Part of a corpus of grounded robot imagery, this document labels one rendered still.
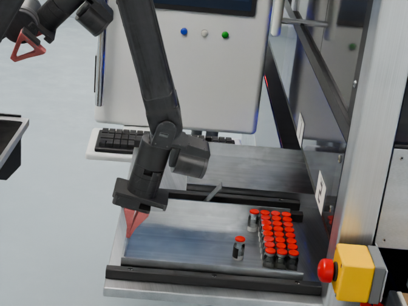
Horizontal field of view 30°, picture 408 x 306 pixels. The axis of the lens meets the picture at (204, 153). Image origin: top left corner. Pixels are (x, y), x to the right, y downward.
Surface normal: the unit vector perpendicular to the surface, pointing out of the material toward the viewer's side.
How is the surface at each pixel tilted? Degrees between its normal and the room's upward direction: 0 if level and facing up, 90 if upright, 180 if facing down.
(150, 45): 99
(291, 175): 0
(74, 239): 0
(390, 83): 90
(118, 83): 90
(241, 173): 0
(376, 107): 90
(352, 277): 90
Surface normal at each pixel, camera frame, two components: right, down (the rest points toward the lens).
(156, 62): 0.14, 0.54
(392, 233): 0.00, 0.39
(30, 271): 0.10, -0.92
